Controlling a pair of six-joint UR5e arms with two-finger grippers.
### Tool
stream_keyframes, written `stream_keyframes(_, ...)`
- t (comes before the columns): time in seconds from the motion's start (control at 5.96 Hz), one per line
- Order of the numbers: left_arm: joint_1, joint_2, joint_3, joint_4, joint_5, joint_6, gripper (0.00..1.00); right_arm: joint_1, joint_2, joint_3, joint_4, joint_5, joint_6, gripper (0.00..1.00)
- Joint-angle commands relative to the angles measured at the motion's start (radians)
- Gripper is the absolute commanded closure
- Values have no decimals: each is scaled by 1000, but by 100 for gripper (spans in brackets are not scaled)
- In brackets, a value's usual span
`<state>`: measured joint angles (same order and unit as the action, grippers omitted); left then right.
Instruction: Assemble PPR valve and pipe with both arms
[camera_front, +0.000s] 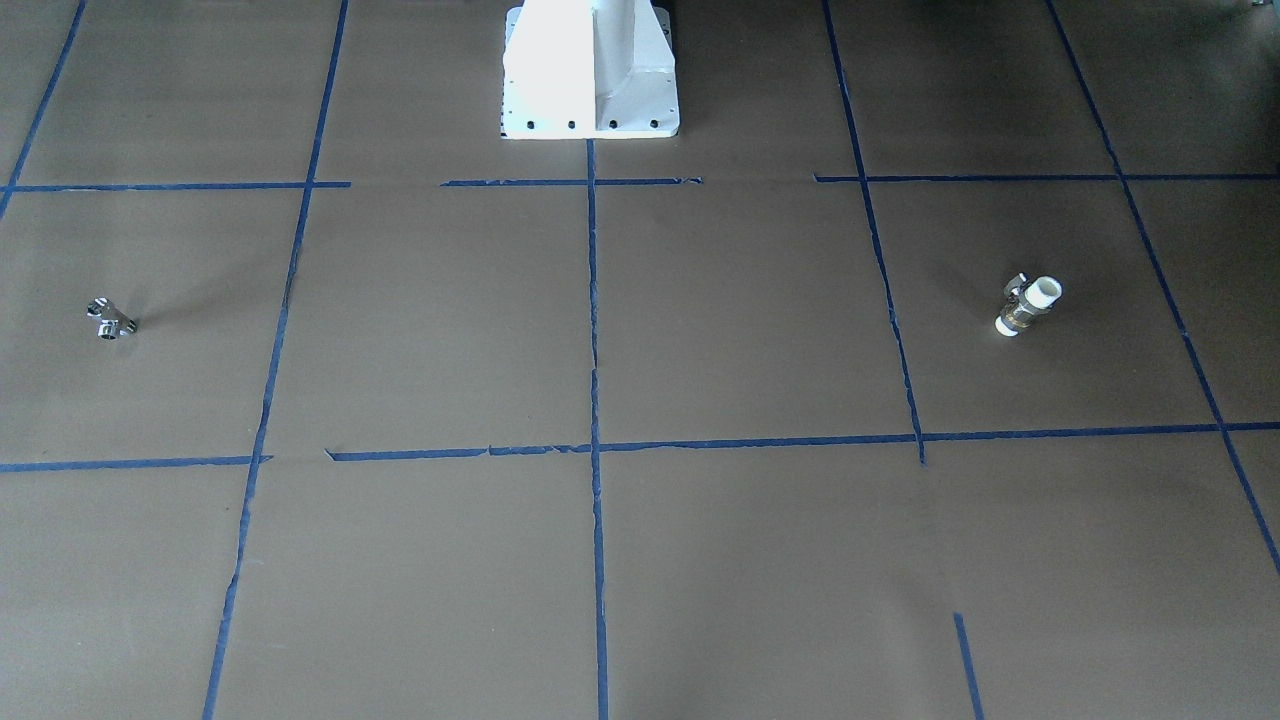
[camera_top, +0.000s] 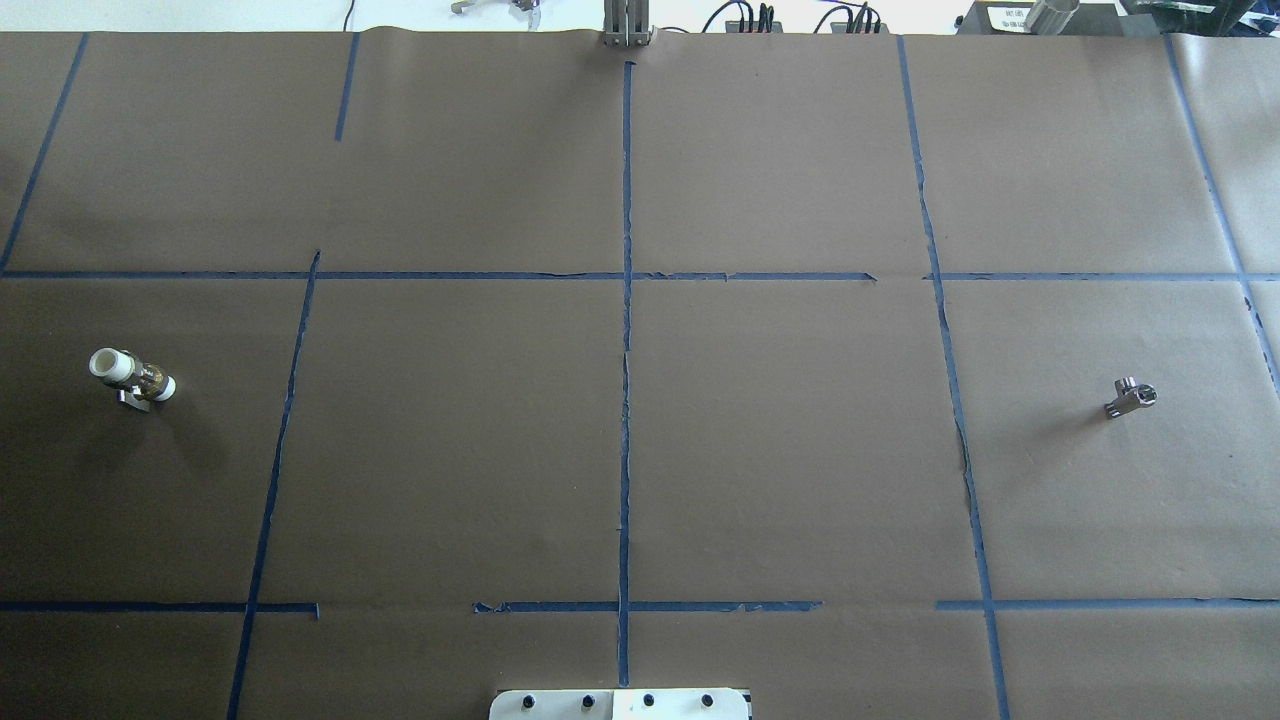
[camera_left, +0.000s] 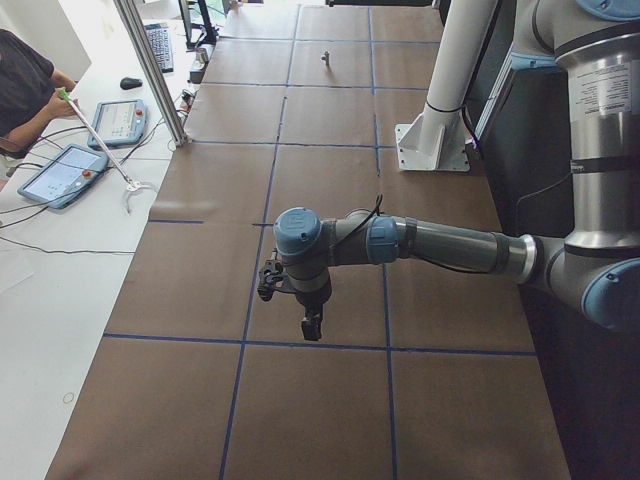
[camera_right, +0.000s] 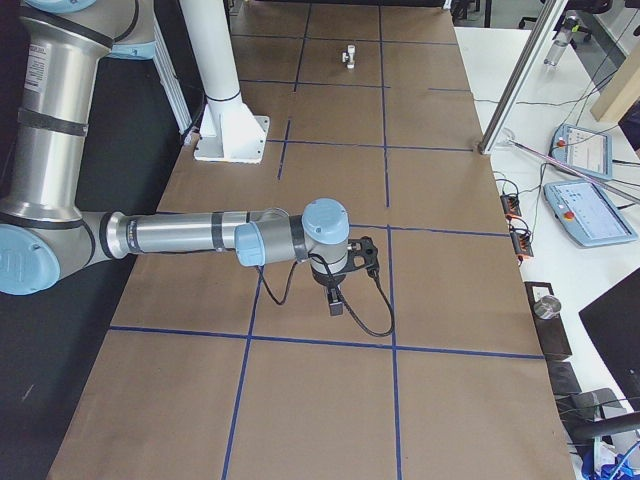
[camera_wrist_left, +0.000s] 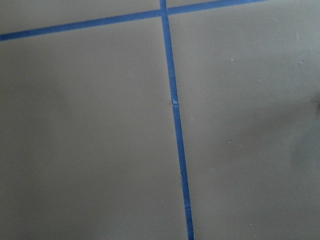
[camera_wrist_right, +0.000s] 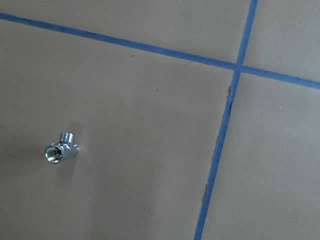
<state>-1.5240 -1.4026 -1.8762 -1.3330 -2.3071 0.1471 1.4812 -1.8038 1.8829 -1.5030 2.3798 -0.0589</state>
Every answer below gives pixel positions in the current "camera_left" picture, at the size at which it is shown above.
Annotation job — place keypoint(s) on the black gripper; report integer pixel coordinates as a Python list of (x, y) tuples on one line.
[(311, 301)]

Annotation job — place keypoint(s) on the chrome angle valve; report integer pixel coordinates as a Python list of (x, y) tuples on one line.
[(326, 57)]

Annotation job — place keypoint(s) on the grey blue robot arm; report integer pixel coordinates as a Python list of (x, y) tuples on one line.
[(594, 269)]

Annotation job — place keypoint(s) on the brown paper table cover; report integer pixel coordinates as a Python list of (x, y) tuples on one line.
[(420, 373)]

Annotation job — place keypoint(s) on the long reacher grabber tool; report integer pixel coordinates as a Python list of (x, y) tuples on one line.
[(133, 187)]

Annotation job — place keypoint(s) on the far blue teach pendant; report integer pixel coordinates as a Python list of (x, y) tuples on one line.
[(120, 123)]

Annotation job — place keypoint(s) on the blue teach pendant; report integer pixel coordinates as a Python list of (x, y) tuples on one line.
[(65, 178), (120, 123)]

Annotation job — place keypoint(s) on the near blue teach pendant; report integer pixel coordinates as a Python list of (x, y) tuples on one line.
[(65, 178)]

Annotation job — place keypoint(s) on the small grey box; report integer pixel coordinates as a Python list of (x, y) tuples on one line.
[(200, 63)]

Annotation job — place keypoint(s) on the black computer mouse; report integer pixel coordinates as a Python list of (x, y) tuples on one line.
[(129, 83)]

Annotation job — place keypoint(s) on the black monitor stand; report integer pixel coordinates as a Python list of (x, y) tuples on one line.
[(198, 28)]

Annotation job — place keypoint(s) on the black keyboard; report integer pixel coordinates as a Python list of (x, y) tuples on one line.
[(159, 38)]

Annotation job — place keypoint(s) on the white support column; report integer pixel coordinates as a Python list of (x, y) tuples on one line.
[(465, 29)]

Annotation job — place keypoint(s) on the person in black shirt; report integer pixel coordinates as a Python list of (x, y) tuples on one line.
[(30, 100)]

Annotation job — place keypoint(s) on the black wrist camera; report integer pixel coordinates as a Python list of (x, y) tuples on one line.
[(272, 278)]

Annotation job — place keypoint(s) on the aluminium frame post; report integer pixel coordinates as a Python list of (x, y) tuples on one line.
[(136, 31)]

